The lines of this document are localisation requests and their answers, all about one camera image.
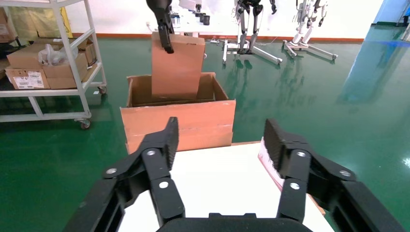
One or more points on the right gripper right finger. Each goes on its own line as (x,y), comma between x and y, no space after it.
(298,166)

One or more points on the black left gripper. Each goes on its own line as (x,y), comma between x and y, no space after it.
(158,5)

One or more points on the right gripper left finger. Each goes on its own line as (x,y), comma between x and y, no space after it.
(150,166)

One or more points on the small cardboard box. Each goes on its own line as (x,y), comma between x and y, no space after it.
(179,70)
(89,52)

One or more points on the large open cardboard box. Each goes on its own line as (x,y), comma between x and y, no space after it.
(198,121)

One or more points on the small upright cardboard box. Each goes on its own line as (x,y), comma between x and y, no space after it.
(89,52)

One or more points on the low plain cardboard box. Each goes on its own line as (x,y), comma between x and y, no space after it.
(64,81)

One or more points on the wide plain cardboard box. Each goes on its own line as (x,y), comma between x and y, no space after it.
(24,56)

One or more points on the cardboard box with shipping label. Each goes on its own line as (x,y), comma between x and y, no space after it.
(27,79)

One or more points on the cardboard box with white label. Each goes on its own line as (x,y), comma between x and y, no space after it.
(4,27)

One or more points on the acrylic table sign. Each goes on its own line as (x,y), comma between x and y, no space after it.
(267,166)

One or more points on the black humanoid robot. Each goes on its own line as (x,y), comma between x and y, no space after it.
(251,19)

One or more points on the white robot support stand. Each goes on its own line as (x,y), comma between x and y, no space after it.
(312,50)
(253,51)

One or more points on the white wheeled shelf cart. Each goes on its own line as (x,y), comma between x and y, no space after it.
(72,48)

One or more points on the clear plastic bag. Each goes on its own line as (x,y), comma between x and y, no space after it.
(52,55)

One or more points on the yellow wrapped bundle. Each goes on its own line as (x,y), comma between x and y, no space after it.
(38,22)

